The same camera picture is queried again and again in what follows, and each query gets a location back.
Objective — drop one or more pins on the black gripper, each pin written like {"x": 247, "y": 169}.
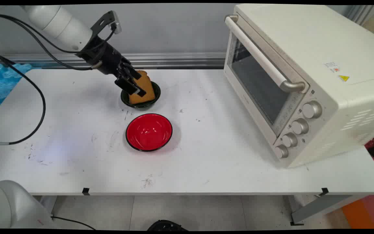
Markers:
{"x": 107, "y": 58}

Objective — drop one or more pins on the brown bread slice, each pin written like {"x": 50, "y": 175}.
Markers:
{"x": 148, "y": 86}

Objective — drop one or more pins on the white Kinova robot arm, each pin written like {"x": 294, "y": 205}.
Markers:
{"x": 60, "y": 22}

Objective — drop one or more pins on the dark green bowl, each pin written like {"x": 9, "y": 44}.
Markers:
{"x": 157, "y": 94}

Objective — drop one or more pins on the red bowl with black rim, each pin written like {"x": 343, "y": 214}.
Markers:
{"x": 149, "y": 133}

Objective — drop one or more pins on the black table edge clip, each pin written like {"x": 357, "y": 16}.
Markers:
{"x": 325, "y": 191}
{"x": 85, "y": 191}

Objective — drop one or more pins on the blue plastic packaging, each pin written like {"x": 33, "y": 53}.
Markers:
{"x": 1, "y": 81}

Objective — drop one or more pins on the black round object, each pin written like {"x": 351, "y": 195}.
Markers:
{"x": 167, "y": 226}

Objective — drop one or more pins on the silver oven knob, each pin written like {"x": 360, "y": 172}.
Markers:
{"x": 300, "y": 126}
{"x": 281, "y": 151}
{"x": 290, "y": 139}
{"x": 312, "y": 110}

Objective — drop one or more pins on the cream toaster oven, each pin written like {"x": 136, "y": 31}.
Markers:
{"x": 303, "y": 39}

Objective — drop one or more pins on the white label sticker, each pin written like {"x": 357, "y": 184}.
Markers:
{"x": 332, "y": 66}

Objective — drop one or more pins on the yellow warning sticker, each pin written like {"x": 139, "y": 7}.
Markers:
{"x": 343, "y": 78}

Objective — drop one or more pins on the grey table leg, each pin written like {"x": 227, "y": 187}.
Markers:
{"x": 320, "y": 206}

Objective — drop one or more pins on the grey pleated curtain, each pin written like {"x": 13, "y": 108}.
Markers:
{"x": 357, "y": 13}

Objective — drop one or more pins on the orange box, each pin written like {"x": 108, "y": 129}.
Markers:
{"x": 357, "y": 214}

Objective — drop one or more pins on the aluminium rail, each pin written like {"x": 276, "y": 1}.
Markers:
{"x": 174, "y": 60}

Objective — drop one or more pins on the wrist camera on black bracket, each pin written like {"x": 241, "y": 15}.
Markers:
{"x": 104, "y": 19}

